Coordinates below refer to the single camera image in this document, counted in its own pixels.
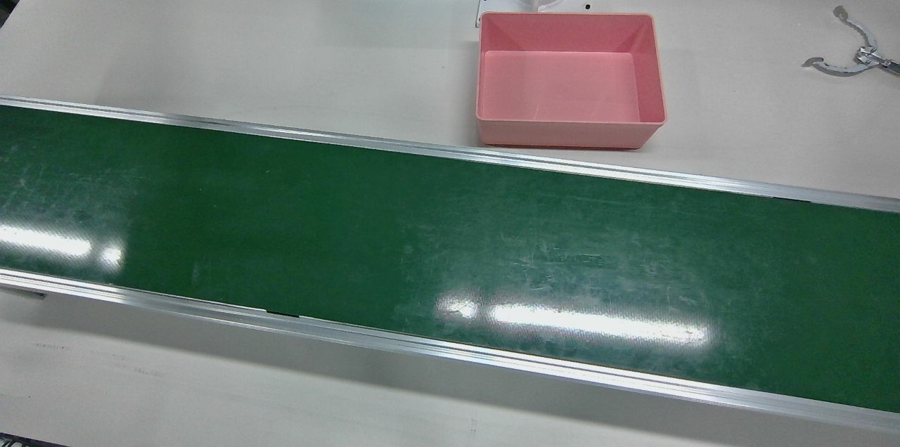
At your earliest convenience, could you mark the metal grabber tool green handle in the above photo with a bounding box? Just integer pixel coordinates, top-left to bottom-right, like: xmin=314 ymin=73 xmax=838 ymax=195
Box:
xmin=802 ymin=6 xmax=900 ymax=77

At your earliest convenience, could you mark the pink plastic box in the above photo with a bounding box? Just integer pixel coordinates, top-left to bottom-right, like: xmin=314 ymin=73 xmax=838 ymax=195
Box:
xmin=475 ymin=11 xmax=667 ymax=150

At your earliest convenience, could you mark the green conveyor belt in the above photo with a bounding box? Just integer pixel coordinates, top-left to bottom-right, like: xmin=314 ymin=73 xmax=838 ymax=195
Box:
xmin=0 ymin=96 xmax=900 ymax=434

